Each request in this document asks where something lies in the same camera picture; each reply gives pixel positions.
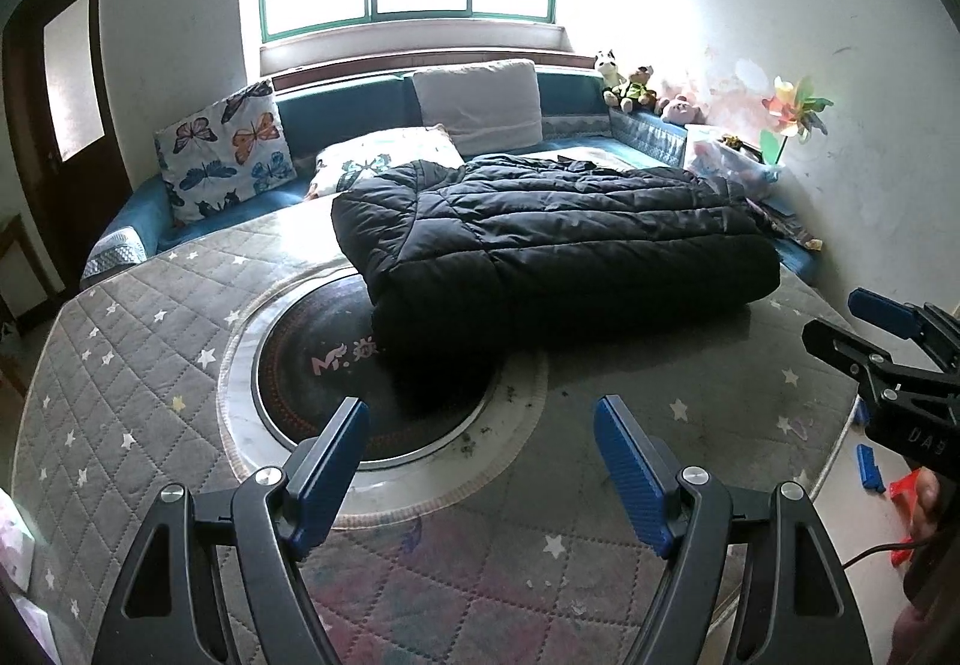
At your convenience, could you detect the red plastic toy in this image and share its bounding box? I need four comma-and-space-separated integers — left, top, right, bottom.
885, 470, 927, 570

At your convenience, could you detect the pink white plastic bag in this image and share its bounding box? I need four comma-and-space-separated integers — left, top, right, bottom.
0, 485, 42, 643

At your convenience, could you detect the black puffer jacket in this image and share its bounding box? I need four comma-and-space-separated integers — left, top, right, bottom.
330, 155, 782, 366

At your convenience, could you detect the teal sofa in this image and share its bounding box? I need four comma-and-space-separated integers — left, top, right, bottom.
79, 65, 822, 295

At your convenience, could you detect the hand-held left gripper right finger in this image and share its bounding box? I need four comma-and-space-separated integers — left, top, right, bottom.
592, 395, 875, 665

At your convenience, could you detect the white plush toy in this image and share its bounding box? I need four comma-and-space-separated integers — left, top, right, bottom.
594, 50, 629, 107

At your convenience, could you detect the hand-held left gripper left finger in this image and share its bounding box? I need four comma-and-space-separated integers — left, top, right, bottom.
91, 396, 370, 665

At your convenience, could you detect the pale grey cushion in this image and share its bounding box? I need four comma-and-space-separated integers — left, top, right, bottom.
411, 59, 545, 160

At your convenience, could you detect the person's right forearm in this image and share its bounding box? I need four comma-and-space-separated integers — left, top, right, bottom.
889, 594, 960, 665

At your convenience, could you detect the pink plush toy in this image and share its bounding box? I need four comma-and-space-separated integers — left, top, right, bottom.
658, 95, 702, 127

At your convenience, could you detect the white floral pillow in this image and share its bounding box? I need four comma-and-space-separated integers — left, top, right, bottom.
306, 123, 466, 201

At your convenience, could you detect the blue plastic toy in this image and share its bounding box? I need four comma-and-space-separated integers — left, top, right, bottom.
855, 444, 886, 492

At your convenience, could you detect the butterfly print pillow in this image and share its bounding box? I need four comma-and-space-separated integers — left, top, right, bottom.
154, 78, 297, 227

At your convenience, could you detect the colourful paper pinwheel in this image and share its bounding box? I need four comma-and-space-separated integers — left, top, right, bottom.
757, 76, 835, 167

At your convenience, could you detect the clear plastic bag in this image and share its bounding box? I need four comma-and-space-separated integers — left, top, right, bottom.
684, 125, 785, 199

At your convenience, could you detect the dark wooden door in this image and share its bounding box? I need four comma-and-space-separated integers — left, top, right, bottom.
0, 0, 136, 306

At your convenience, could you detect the person's right hand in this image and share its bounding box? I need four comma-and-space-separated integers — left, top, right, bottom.
907, 471, 946, 550

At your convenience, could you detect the brown plush bear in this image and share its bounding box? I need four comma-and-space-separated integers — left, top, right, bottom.
619, 65, 657, 112

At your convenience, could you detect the grey lace sofa cover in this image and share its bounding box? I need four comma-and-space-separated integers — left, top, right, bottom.
81, 226, 160, 283

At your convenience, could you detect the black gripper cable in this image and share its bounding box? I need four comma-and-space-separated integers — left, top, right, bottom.
840, 543, 917, 570

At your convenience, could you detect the round table turntable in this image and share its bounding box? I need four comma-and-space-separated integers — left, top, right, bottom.
217, 263, 548, 531

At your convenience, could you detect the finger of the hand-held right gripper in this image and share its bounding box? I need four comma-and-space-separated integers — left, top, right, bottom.
847, 287, 960, 366
801, 318, 960, 403

